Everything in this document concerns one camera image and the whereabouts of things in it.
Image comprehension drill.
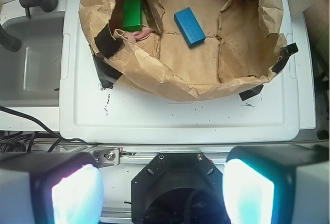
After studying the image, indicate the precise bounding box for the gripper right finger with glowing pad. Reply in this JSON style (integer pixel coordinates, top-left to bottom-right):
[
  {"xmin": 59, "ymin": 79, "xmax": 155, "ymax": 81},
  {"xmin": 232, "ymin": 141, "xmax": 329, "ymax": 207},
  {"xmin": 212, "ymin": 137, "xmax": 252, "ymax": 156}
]
[{"xmin": 222, "ymin": 144, "xmax": 329, "ymax": 223}]

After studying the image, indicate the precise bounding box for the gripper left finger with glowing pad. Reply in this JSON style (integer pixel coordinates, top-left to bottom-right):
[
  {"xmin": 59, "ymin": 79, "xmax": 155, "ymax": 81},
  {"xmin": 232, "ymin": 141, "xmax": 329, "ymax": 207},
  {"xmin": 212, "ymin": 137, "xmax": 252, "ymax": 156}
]
[{"xmin": 1, "ymin": 152, "xmax": 104, "ymax": 223}]

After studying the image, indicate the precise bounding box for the blue wooden block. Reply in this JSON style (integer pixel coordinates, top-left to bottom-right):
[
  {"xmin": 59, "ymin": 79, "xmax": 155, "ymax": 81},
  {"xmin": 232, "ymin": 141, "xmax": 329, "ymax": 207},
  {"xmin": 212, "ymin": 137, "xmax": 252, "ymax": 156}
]
[{"xmin": 174, "ymin": 7, "xmax": 206, "ymax": 48}]

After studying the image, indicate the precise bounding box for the green wooden block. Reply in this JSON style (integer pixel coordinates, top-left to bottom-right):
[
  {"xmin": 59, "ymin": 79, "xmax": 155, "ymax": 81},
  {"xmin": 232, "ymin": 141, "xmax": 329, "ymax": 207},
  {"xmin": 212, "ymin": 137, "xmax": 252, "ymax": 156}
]
[{"xmin": 123, "ymin": 0, "xmax": 142, "ymax": 32}]

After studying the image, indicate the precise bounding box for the black tape strip lower right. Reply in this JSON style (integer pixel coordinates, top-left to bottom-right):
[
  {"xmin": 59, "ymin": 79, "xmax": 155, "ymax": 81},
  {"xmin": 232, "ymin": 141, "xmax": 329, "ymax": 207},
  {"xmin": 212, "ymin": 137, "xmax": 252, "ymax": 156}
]
[{"xmin": 239, "ymin": 85, "xmax": 263, "ymax": 101}]

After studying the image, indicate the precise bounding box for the black tape strip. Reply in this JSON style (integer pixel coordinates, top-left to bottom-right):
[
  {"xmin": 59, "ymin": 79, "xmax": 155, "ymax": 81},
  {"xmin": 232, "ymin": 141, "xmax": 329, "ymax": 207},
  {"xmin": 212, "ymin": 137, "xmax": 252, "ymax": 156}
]
[
  {"xmin": 271, "ymin": 43, "xmax": 299, "ymax": 74},
  {"xmin": 239, "ymin": 85, "xmax": 263, "ymax": 101},
  {"xmin": 93, "ymin": 55, "xmax": 122, "ymax": 89}
]

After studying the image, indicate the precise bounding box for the white plastic bin lid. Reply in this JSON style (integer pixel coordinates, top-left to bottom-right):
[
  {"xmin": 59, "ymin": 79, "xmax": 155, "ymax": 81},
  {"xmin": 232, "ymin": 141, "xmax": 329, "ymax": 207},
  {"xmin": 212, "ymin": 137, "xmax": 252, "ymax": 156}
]
[{"xmin": 59, "ymin": 0, "xmax": 300, "ymax": 145}]

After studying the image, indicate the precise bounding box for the grey plastic sink basin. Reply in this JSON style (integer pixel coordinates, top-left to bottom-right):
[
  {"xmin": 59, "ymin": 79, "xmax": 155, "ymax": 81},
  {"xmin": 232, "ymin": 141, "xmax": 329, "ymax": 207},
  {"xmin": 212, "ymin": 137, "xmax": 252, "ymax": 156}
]
[{"xmin": 1, "ymin": 0, "xmax": 67, "ymax": 107}]

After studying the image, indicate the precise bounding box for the black tape strip left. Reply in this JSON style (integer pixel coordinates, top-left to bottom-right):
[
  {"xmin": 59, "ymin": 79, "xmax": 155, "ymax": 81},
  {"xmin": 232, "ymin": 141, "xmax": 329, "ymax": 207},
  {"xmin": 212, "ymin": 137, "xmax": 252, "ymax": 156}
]
[{"xmin": 93, "ymin": 55, "xmax": 122, "ymax": 89}]

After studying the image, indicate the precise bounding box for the black tape piece inside bag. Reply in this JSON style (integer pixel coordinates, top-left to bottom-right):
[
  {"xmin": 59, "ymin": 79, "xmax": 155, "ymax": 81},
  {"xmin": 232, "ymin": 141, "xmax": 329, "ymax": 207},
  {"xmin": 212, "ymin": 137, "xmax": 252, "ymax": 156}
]
[{"xmin": 94, "ymin": 25, "xmax": 124, "ymax": 59}]

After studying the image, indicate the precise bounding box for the crumpled brown paper bag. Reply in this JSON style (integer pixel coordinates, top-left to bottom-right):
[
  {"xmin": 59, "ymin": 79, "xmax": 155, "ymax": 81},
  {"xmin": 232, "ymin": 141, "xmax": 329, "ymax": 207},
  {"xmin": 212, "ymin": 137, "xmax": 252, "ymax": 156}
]
[{"xmin": 79, "ymin": 0, "xmax": 287, "ymax": 101}]

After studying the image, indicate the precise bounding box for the pink soft toy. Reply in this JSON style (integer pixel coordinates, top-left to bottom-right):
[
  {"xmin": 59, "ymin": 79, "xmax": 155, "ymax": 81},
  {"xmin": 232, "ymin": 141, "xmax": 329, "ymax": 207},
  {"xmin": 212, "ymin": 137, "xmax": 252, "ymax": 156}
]
[{"xmin": 132, "ymin": 27, "xmax": 151, "ymax": 41}]

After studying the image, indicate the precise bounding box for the dark brown bark piece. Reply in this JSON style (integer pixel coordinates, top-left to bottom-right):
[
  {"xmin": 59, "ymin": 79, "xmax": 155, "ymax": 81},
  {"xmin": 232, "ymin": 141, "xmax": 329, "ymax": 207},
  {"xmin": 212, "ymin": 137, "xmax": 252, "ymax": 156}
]
[{"xmin": 142, "ymin": 0, "xmax": 163, "ymax": 35}]

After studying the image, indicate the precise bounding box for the black cable bundle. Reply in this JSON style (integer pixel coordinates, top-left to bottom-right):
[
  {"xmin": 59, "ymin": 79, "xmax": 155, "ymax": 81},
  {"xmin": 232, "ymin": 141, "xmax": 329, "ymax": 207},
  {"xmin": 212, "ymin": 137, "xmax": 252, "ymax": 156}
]
[{"xmin": 0, "ymin": 105, "xmax": 98, "ymax": 153}]

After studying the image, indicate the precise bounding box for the aluminium frame rail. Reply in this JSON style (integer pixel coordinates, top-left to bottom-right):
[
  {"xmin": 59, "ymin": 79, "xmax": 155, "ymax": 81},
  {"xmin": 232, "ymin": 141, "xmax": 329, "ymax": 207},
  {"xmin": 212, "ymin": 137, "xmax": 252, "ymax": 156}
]
[{"xmin": 55, "ymin": 143, "xmax": 234, "ymax": 167}]

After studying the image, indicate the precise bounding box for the black octagonal mount plate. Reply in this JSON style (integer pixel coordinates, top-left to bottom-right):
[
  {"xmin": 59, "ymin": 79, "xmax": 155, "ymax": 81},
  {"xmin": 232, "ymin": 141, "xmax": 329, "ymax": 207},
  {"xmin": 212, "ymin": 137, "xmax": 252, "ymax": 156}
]
[{"xmin": 131, "ymin": 153, "xmax": 230, "ymax": 223}]

